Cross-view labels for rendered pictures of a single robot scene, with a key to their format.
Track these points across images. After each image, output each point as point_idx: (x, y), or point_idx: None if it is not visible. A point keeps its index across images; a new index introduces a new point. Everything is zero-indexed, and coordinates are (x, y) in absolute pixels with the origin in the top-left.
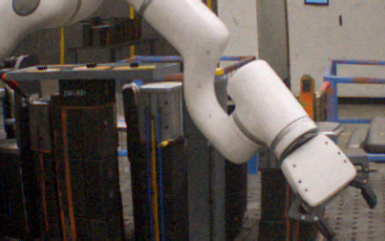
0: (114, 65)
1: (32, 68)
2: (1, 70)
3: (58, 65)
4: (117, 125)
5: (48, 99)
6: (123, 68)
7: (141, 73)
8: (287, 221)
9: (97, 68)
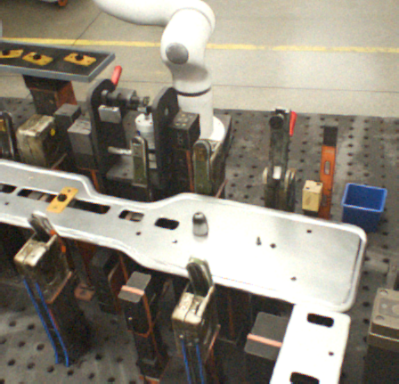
0: (16, 68)
1: (92, 73)
2: (130, 89)
3: (64, 73)
4: (21, 163)
5: (84, 120)
6: (15, 51)
7: (8, 42)
8: None
9: (33, 54)
